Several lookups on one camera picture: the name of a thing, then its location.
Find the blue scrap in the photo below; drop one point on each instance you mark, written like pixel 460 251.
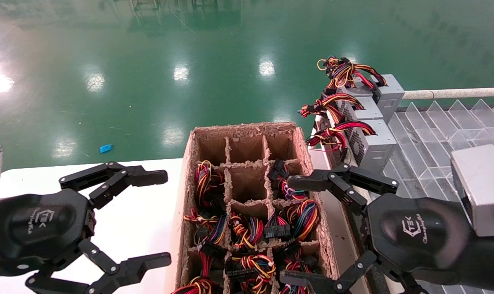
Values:
pixel 106 148

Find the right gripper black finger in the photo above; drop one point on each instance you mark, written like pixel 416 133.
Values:
pixel 312 181
pixel 304 283

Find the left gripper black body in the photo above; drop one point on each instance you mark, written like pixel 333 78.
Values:
pixel 34 228

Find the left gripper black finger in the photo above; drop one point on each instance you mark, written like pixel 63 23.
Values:
pixel 144 177
pixel 140 265

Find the cardboard box with dividers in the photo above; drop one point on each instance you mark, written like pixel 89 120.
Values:
pixel 246 149

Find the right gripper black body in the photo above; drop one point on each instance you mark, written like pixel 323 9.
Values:
pixel 418 237

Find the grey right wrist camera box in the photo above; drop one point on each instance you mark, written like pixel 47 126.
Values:
pixel 483 188

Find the clear acrylic divider tray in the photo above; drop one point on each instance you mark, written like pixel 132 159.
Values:
pixel 430 139

